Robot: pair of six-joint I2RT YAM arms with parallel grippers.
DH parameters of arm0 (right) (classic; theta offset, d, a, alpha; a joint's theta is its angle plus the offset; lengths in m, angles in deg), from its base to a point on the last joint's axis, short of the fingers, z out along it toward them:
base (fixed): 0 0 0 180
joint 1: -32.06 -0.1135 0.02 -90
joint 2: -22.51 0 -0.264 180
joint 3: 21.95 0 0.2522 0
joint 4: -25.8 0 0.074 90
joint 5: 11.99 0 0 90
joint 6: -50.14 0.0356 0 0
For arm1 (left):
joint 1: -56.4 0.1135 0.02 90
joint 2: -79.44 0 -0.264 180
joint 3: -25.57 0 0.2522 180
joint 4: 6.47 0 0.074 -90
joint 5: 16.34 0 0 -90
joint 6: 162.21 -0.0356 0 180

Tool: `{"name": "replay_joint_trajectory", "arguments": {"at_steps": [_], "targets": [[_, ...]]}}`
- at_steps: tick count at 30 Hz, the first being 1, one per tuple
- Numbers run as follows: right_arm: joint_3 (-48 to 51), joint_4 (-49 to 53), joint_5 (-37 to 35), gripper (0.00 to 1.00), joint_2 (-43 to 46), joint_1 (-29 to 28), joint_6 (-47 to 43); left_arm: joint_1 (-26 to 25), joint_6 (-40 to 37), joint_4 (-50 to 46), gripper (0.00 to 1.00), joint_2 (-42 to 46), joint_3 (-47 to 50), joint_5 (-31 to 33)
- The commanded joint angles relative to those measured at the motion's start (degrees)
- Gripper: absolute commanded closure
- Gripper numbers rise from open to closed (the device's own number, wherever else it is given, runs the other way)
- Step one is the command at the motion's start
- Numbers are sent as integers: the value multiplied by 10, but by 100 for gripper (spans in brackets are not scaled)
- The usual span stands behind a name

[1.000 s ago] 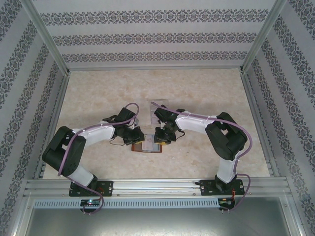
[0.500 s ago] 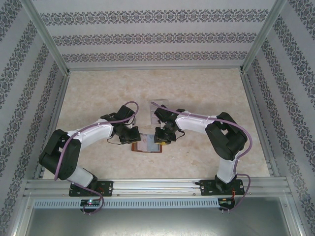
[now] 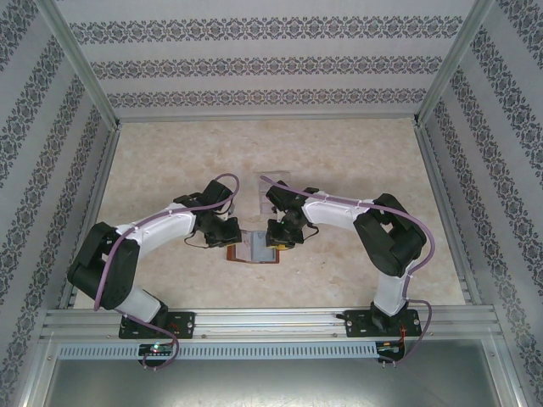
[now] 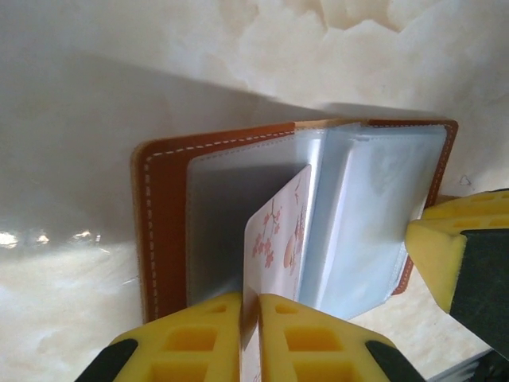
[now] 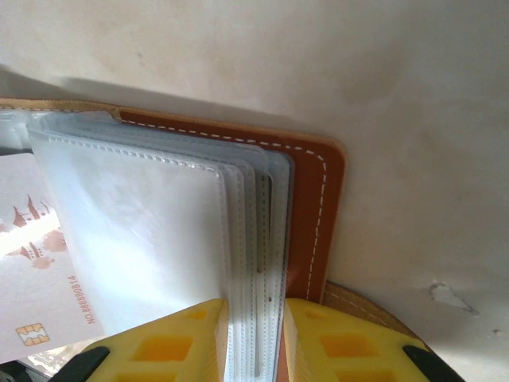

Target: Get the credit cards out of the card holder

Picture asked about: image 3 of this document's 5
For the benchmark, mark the brown leather card holder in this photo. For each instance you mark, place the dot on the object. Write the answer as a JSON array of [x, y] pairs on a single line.
[[244, 252]]

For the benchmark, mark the clear acrylic card stand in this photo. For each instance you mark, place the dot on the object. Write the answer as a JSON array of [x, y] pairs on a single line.
[[275, 174]]

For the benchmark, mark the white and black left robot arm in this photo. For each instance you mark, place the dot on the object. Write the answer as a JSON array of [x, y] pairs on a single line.
[[157, 229]]

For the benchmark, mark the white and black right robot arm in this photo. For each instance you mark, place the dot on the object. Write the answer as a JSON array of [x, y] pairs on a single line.
[[335, 212]]

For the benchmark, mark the aluminium mounting rail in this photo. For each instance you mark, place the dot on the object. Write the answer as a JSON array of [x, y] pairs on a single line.
[[271, 324]]

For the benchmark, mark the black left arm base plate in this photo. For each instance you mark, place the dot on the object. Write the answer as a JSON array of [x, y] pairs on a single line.
[[184, 324]]

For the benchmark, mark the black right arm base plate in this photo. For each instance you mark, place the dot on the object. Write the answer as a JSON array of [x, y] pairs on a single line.
[[356, 324]]

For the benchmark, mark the aluminium table side rail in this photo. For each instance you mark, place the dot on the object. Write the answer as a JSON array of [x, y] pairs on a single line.
[[432, 169]]

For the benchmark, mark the aluminium frame post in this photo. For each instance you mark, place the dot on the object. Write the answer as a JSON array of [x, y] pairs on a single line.
[[456, 59], [76, 59]]

